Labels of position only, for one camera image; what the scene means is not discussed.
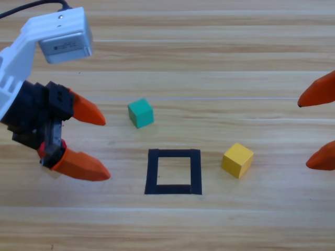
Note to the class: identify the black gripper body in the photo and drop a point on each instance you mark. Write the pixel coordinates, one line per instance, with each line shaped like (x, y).
(34, 109)

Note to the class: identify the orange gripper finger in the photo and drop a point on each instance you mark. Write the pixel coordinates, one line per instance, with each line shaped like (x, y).
(87, 111)
(83, 167)
(324, 159)
(320, 92)

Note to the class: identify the green wooden cube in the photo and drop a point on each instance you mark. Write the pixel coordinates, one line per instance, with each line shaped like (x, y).
(141, 112)

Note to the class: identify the yellow wooden cube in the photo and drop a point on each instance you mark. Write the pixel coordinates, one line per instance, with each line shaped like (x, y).
(236, 160)

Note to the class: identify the black tape square outline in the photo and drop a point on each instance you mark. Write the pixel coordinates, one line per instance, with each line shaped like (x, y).
(151, 180)

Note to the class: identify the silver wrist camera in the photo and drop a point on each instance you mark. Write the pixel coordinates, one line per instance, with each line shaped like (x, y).
(65, 48)

